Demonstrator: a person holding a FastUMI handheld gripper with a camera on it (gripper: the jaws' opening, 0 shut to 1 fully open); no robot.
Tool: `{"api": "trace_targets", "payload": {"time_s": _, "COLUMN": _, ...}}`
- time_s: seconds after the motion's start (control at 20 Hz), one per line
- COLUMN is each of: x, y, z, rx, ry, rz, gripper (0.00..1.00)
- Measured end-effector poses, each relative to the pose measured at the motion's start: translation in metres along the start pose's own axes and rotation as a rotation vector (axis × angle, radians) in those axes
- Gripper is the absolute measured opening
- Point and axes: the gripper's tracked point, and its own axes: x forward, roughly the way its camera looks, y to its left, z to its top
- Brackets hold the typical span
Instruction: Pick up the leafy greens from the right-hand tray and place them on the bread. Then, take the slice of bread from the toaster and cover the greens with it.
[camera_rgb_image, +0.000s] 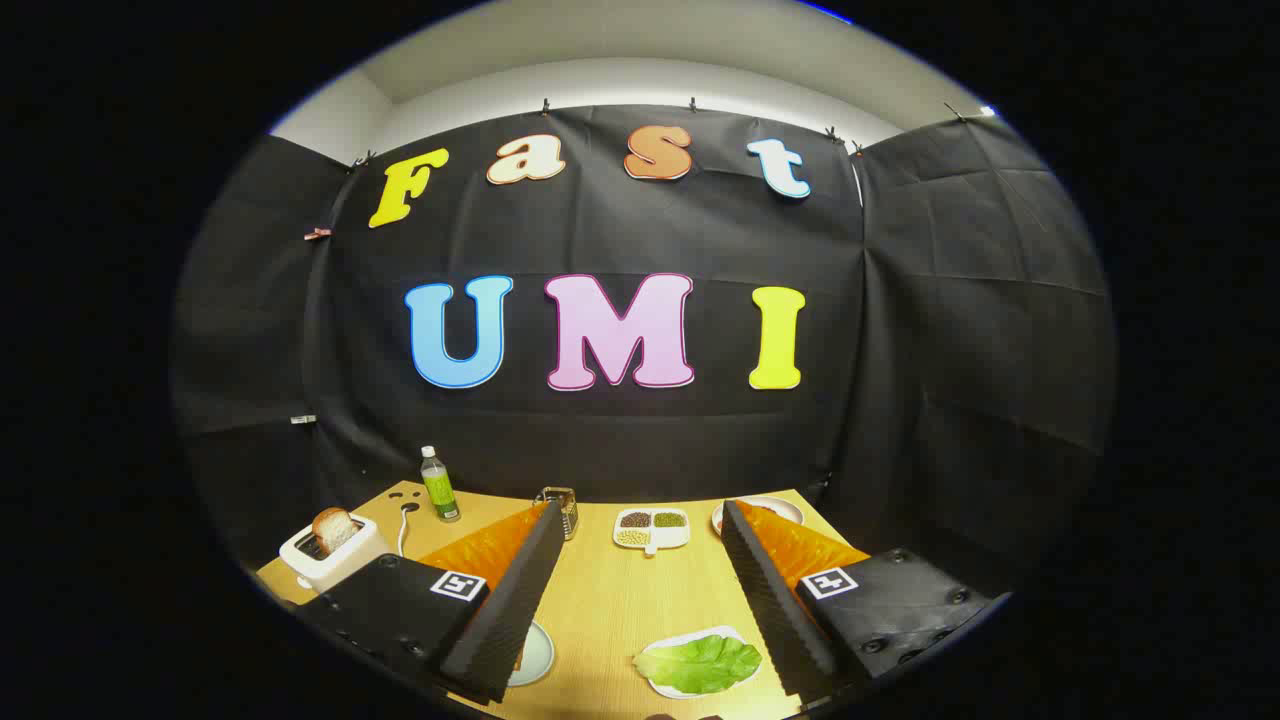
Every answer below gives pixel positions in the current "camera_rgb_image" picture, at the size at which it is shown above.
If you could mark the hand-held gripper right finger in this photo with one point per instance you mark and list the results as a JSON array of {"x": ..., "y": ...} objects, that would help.
[{"x": 775, "y": 610}]

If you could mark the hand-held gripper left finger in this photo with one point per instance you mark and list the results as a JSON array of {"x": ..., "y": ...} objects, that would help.
[{"x": 510, "y": 610}]

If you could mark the green lettuce leaf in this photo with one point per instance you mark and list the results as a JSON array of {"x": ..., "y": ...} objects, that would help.
[{"x": 700, "y": 665}]

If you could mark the brown crust bread slice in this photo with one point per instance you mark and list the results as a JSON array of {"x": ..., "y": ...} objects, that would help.
[{"x": 335, "y": 530}]

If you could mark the pale green round plate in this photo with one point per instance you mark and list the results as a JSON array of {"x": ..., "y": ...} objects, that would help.
[{"x": 536, "y": 655}]

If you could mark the white square plate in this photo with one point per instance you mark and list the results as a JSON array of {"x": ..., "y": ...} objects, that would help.
[{"x": 700, "y": 632}]

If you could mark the white oval plate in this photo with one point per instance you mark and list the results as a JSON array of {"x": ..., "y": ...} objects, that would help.
[{"x": 788, "y": 508}]

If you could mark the green label water bottle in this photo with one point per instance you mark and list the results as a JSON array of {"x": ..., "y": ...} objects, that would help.
[{"x": 440, "y": 495}]

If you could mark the pile of green beans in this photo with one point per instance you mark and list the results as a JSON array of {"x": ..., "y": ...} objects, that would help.
[{"x": 669, "y": 519}]

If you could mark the pile of yellow beans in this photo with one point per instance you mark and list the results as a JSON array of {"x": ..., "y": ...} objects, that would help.
[{"x": 633, "y": 537}]

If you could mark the white divided dish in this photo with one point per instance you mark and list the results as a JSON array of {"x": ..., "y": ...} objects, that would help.
[{"x": 651, "y": 533}]

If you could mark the pile of dark beans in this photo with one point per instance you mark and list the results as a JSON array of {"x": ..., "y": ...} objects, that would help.
[{"x": 635, "y": 519}]

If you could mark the white toaster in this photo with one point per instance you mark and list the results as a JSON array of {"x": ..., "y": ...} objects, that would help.
[{"x": 340, "y": 570}]

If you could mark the black backdrop cloth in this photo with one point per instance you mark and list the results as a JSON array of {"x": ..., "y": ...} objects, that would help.
[{"x": 600, "y": 230}]

